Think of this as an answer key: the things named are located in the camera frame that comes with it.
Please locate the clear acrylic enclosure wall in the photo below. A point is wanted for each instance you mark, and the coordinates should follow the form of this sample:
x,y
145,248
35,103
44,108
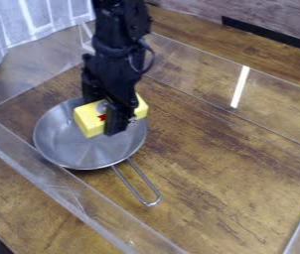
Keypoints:
x,y
199,179

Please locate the silver pan with wire handle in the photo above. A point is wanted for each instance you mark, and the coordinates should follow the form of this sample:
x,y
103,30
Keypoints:
x,y
66,148

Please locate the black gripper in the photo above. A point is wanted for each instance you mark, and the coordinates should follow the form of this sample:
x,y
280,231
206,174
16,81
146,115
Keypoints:
x,y
110,74

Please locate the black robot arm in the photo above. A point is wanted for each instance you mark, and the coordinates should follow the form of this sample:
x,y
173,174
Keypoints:
x,y
122,23

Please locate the yellow butter block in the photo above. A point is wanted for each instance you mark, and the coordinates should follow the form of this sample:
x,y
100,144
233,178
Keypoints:
x,y
88,120

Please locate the white curtain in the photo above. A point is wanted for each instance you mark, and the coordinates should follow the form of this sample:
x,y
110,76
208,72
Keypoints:
x,y
28,20

